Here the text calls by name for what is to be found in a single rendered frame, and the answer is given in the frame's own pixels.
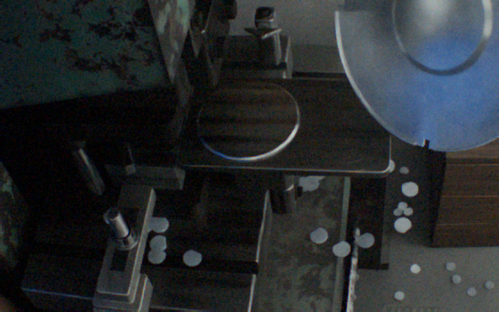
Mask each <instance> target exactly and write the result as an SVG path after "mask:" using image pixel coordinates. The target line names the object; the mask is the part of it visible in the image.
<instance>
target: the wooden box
mask: <svg viewBox="0 0 499 312"><path fill-rule="evenodd" d="M429 142H430V140H427V151H428V166H429V212H430V214H429V227H430V236H429V239H430V240H431V248H447V247H449V248H463V247H473V248H478V247H493V246H495V247H499V137H498V138H497V139H495V140H492V141H491V142H489V143H487V144H484V145H481V146H479V147H476V148H472V149H469V150H465V151H459V152H437V151H433V150H432V149H429Z"/></svg>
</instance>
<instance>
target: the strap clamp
mask: <svg viewBox="0 0 499 312"><path fill-rule="evenodd" d="M155 200H156V195H155V193H154V191H153V189H152V187H151V186H144V185H123V186H122V188H121V194H120V197H119V203H118V206H117V208H111V209H108V210H107V212H106V218H107V219H108V222H109V224H110V227H111V233H110V238H109V240H108V244H107V245H108V247H107V250H106V252H105V255H104V261H103V264H102V271H101V272H100V274H99V277H98V283H97V285H96V287H95V289H96V291H95V294H94V301H93V306H94V308H93V311H94V312H148V311H149V310H148V308H149V304H150V301H151V291H152V286H151V283H150V281H149V279H148V277H147V276H146V275H140V273H139V270H140V266H141V264H142V260H143V251H144V247H145V244H146V241H147V237H148V230H149V226H150V223H151V217H152V213H153V210H154V208H153V206H154V203H155Z"/></svg>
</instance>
